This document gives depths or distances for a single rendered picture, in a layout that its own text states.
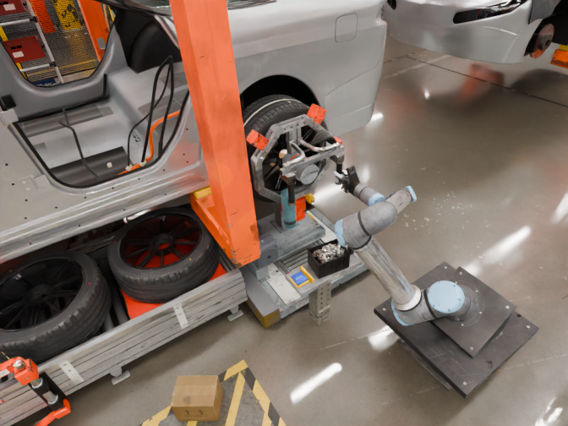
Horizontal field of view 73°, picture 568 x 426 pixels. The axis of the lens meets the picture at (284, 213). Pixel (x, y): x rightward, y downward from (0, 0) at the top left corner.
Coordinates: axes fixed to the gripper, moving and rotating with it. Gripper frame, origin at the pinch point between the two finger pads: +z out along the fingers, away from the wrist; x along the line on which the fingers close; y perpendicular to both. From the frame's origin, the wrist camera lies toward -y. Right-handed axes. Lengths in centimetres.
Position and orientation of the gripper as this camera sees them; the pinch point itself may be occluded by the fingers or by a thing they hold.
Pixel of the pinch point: (336, 170)
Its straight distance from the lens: 232.8
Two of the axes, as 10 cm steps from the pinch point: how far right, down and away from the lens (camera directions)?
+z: -5.4, -5.1, 6.7
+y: 0.6, 7.7, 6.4
